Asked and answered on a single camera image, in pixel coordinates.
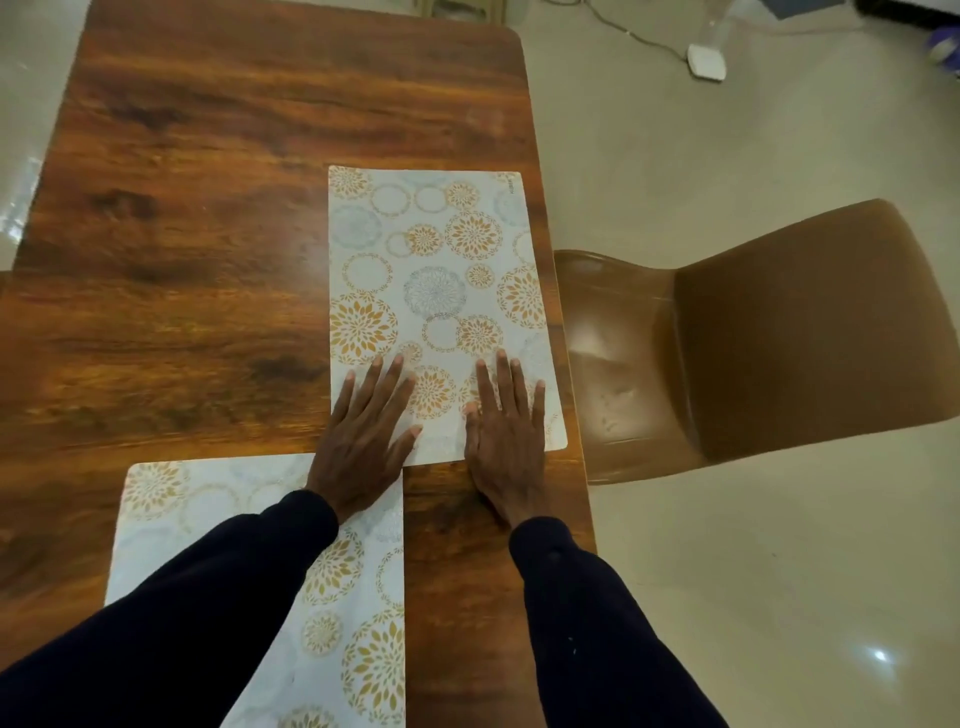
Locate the person's left hand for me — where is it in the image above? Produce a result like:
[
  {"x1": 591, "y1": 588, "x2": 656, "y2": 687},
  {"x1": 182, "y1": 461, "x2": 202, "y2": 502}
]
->
[{"x1": 305, "y1": 352, "x2": 424, "y2": 525}]

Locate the person's right hand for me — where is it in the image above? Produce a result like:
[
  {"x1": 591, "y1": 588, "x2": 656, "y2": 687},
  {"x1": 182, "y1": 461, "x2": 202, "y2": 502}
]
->
[{"x1": 462, "y1": 348, "x2": 557, "y2": 531}]

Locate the white floral placemat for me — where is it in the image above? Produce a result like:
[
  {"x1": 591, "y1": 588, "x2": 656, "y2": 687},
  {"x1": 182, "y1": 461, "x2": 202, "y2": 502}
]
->
[
  {"x1": 104, "y1": 453, "x2": 407, "y2": 728},
  {"x1": 327, "y1": 165, "x2": 570, "y2": 468}
]

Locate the person's left forearm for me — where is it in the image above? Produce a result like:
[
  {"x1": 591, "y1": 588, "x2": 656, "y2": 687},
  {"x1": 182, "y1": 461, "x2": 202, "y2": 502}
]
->
[{"x1": 0, "y1": 489, "x2": 341, "y2": 728}]

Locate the person's right forearm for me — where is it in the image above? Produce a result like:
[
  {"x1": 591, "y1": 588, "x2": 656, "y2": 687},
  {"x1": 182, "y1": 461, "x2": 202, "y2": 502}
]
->
[{"x1": 507, "y1": 516, "x2": 730, "y2": 728}]

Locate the brown plastic chair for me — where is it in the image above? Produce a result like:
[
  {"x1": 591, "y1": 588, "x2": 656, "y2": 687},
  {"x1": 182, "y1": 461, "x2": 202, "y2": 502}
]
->
[{"x1": 552, "y1": 198, "x2": 960, "y2": 487}]

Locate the white plug adapter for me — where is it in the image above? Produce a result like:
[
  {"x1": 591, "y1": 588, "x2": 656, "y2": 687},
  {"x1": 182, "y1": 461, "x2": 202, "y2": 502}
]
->
[{"x1": 685, "y1": 43, "x2": 729, "y2": 83}]

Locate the purple plastic container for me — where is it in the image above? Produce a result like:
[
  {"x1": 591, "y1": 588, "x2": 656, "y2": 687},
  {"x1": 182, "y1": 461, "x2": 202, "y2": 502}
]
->
[{"x1": 925, "y1": 26, "x2": 960, "y2": 81}]

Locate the black furniture base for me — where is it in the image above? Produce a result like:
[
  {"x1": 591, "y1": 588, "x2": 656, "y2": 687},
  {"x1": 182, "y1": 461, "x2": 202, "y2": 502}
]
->
[{"x1": 855, "y1": 0, "x2": 960, "y2": 30}]

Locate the white cable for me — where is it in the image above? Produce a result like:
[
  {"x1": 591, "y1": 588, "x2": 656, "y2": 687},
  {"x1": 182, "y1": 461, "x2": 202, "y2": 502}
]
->
[{"x1": 541, "y1": 0, "x2": 693, "y2": 63}]

